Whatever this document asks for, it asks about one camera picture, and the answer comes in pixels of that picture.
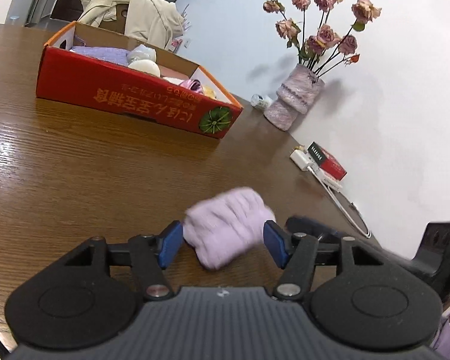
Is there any lilac fluffy towel roll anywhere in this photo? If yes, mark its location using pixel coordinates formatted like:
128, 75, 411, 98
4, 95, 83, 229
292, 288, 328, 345
183, 187, 275, 270

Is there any white mesh bath pouf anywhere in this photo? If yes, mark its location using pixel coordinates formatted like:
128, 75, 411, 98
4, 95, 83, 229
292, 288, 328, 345
127, 44, 157, 64

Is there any red black box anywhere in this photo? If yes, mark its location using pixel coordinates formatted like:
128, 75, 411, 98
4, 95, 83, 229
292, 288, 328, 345
307, 141, 347, 181

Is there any white power adapter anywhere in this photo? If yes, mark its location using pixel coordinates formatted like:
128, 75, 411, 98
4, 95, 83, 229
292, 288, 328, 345
289, 149, 317, 172

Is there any pink textured vase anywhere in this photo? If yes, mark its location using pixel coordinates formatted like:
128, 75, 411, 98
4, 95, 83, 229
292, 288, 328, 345
264, 64, 325, 131

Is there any purple knitted cloth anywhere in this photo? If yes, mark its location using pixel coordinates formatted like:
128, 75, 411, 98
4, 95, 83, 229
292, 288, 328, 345
70, 46, 129, 67

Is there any red orange cardboard box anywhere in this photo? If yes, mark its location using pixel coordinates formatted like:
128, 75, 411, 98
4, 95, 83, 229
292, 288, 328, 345
35, 21, 243, 139

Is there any dried pink rose bouquet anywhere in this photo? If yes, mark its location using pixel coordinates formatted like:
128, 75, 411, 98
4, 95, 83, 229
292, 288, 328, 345
262, 0, 382, 78

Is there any brown wooden chair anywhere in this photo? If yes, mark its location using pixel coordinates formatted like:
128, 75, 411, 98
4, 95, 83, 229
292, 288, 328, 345
99, 4, 128, 34

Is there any beige coat on chair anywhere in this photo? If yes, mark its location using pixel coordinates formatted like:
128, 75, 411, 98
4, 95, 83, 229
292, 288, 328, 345
78, 0, 184, 49

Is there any white charging cable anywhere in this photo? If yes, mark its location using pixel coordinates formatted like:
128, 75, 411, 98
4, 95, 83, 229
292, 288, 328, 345
308, 166, 372, 239

